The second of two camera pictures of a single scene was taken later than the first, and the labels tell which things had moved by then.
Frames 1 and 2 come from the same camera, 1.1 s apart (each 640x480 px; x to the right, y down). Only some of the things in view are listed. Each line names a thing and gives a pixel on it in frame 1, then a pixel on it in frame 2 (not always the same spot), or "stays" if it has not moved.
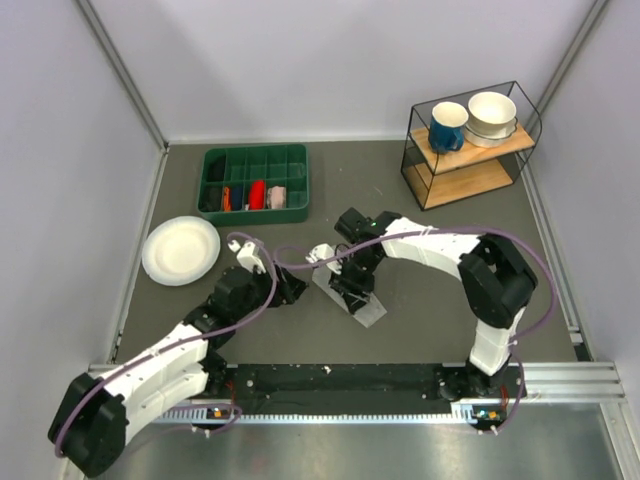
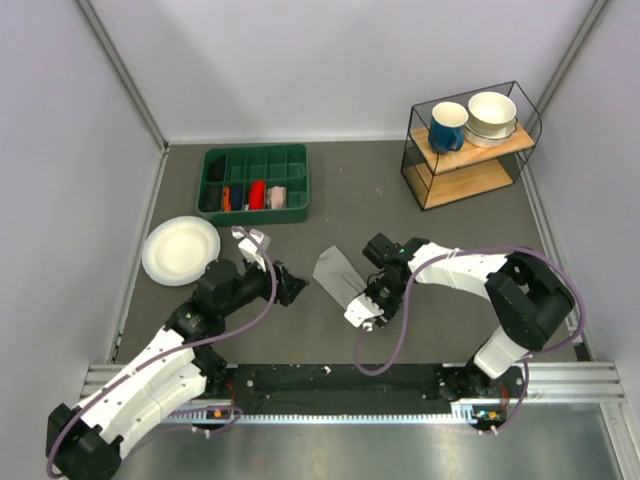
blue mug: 447,127 stays
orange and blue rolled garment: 232,198 stays
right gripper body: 357,272 → 388,294
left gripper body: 282,294 stays
